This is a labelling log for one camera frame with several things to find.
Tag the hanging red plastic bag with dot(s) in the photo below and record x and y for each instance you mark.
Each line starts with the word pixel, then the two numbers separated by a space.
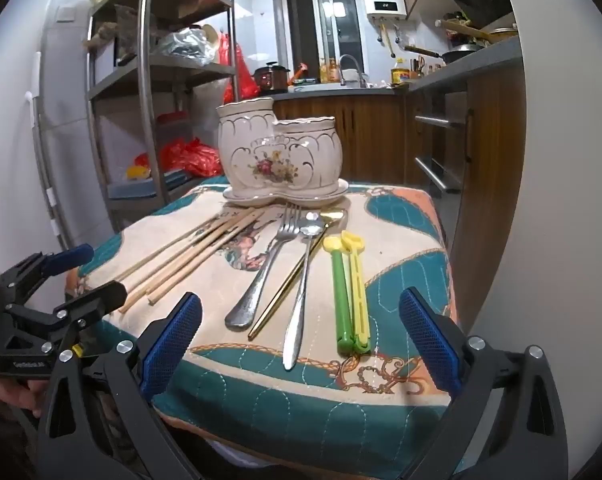
pixel 243 80

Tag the crumpled red plastic bag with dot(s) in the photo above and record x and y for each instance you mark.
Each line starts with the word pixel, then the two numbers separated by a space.
pixel 191 157

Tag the silver fork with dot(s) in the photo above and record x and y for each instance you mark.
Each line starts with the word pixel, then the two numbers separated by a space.
pixel 261 280

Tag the black frying pan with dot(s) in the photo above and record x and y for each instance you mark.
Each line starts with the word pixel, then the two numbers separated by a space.
pixel 456 54

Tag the green bag clip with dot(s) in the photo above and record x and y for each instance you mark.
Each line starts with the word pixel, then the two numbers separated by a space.
pixel 342 300

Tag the grey metal shelf rack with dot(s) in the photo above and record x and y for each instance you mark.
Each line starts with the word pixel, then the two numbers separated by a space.
pixel 146 60

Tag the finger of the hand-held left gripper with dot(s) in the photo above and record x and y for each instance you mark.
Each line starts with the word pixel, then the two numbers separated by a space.
pixel 73 255
pixel 106 297

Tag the person's left hand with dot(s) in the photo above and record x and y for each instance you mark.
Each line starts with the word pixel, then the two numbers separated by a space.
pixel 6 395

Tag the yellow oil bottle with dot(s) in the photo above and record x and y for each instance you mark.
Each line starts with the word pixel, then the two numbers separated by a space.
pixel 400 74

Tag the chrome kitchen faucet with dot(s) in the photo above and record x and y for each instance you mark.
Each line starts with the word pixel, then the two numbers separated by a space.
pixel 351 67

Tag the clear plastic bag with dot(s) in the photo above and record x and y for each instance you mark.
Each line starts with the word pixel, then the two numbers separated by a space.
pixel 186 45

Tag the gold fork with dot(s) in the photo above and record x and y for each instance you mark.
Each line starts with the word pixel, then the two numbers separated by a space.
pixel 281 295

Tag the kitchen window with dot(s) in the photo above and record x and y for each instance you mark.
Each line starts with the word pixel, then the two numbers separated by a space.
pixel 321 25

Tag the silver spoon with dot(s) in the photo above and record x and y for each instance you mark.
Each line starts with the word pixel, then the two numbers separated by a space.
pixel 296 320

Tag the red container lid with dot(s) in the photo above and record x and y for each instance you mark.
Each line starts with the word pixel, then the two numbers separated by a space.
pixel 172 120

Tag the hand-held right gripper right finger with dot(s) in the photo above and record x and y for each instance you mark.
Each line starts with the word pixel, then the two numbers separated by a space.
pixel 428 340

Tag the yellow bag clip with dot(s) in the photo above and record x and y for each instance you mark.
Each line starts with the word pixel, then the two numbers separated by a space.
pixel 360 305

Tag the wooden chopstick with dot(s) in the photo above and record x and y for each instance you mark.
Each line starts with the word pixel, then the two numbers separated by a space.
pixel 176 246
pixel 211 260
pixel 206 255
pixel 193 252
pixel 181 261

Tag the dark red rice cooker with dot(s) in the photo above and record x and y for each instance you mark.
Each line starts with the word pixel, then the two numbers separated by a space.
pixel 270 77

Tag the wooden drawer cabinet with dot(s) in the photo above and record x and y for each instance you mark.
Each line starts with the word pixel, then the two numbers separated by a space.
pixel 491 160

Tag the wooden kitchen cabinet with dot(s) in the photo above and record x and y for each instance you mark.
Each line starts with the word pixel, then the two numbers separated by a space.
pixel 361 135

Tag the floral ceramic utensil holder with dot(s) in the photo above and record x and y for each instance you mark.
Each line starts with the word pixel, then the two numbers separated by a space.
pixel 261 145

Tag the grey refrigerator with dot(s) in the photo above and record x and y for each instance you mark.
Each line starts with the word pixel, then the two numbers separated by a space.
pixel 66 160

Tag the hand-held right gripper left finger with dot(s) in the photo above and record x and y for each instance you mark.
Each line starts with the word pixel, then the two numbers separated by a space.
pixel 173 345

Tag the printed quilted cloth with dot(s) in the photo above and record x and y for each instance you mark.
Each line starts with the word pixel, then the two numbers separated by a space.
pixel 261 390

